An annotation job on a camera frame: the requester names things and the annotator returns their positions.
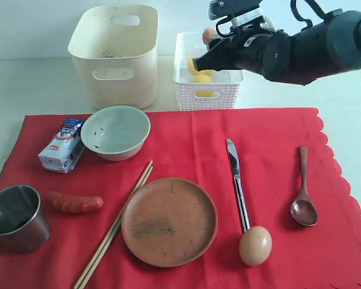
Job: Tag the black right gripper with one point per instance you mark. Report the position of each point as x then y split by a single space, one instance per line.
248 53

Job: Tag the orange fried nugget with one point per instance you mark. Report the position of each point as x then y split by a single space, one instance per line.
209 35

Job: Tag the yellow cheese wedge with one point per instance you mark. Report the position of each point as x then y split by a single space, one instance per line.
193 71

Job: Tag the blue white milk carton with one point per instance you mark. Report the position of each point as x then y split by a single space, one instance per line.
65 149

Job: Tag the brown egg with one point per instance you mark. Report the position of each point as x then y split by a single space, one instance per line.
255 246

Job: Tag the red sausage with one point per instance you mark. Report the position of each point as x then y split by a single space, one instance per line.
74 204

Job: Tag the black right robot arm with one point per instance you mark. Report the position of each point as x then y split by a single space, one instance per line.
328 48

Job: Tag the white perforated basket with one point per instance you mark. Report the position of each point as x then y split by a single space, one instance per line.
218 91

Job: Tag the cream plastic tub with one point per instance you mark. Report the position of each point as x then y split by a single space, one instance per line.
113 49

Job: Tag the steel table knife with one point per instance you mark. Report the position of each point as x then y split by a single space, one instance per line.
235 168

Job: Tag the white ceramic bowl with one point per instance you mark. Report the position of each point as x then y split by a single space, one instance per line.
116 133

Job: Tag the wooden chopstick left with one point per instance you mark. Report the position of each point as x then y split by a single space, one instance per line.
109 228

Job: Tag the red tablecloth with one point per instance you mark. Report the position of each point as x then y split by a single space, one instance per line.
281 211

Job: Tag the brown wooden plate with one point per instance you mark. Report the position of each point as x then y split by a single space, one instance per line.
169 222

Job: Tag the brown wooden spoon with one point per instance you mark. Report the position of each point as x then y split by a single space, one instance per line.
302 209

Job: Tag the stainless steel cup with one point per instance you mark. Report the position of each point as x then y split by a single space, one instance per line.
23 224

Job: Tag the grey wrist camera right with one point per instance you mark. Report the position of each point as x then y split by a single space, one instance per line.
231 8

